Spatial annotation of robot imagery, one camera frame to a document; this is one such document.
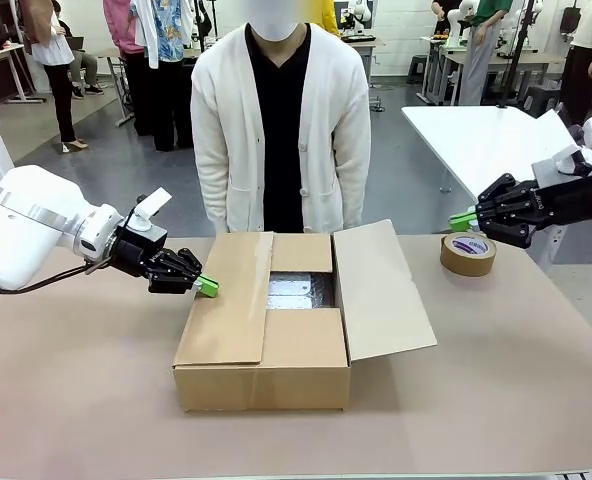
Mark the person in green top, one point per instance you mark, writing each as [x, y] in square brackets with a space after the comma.
[478, 55]

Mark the grey stool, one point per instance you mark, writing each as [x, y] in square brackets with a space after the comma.
[417, 67]

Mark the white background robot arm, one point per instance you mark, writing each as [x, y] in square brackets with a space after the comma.
[361, 12]
[458, 20]

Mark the person in floral shirt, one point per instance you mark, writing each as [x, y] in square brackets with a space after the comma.
[163, 35]

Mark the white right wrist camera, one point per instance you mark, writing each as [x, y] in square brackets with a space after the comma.
[566, 160]

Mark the long grey work table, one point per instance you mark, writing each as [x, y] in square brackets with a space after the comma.
[526, 60]

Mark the bubble-wrapped clock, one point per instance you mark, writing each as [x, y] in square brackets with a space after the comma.
[296, 290]

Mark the black stool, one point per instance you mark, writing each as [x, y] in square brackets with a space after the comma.
[543, 100]

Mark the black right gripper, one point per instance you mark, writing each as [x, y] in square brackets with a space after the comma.
[571, 200]

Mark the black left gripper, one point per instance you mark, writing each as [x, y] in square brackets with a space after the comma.
[141, 255]

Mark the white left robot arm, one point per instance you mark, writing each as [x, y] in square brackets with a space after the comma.
[36, 215]

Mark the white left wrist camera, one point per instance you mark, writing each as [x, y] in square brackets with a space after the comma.
[151, 205]

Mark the brown cardboard box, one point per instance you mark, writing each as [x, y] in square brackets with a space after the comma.
[301, 340]

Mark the person in white cardigan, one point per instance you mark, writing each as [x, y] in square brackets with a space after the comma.
[226, 150]

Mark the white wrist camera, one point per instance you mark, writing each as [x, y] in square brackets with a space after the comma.
[151, 205]
[566, 160]

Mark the person in pink top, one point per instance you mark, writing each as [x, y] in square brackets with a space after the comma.
[121, 30]

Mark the seated person with laptop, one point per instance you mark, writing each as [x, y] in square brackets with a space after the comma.
[88, 65]

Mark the large white table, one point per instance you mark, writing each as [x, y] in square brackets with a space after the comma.
[476, 135]

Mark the brown packing tape roll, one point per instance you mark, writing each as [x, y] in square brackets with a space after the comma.
[466, 265]

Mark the woman in black trousers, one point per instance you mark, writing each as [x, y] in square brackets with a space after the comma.
[58, 55]

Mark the person in yellow top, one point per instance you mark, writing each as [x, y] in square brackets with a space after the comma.
[326, 12]

